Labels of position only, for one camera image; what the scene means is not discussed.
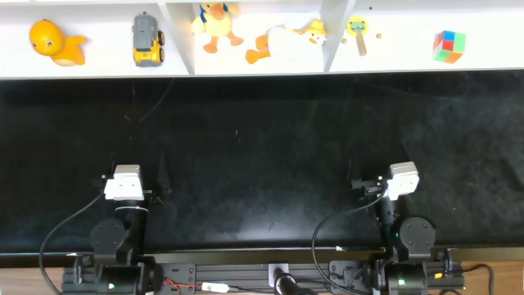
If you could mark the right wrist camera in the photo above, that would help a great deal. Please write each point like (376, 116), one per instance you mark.
(403, 180)

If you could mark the yellow rubber duck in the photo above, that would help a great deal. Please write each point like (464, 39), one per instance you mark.
(53, 43)

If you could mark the white plush duck yellow hat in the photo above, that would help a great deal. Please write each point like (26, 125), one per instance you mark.
(286, 45)

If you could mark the yellow rattle drum toy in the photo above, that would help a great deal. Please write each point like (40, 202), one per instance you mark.
(358, 28)

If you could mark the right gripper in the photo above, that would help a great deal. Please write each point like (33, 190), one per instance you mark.
(368, 186)

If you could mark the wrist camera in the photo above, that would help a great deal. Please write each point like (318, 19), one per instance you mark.
(124, 184)
(403, 180)

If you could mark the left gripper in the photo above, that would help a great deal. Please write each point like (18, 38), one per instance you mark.
(152, 196)

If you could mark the grey and yellow toy truck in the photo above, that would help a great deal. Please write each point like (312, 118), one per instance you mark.
(146, 41)

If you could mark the mounting rail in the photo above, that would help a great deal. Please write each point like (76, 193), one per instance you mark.
(245, 278)

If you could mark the white shelf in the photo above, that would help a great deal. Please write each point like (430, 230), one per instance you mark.
(409, 49)

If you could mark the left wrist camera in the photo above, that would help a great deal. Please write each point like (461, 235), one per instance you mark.
(124, 184)

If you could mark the many-coloured puzzle cube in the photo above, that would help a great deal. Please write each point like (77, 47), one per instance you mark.
(449, 46)

